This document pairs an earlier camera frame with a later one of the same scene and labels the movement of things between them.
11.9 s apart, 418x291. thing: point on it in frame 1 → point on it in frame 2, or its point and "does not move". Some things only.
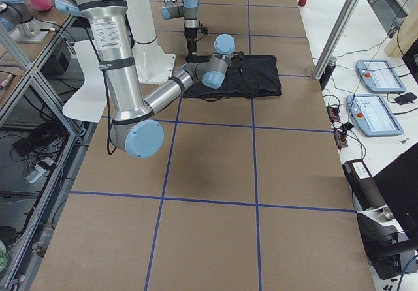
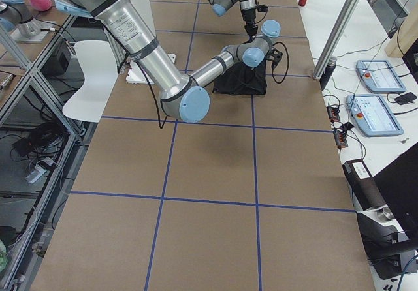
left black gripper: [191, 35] → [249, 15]
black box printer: [364, 187] does not move
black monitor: [398, 183] does not move
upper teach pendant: [379, 76] does not move
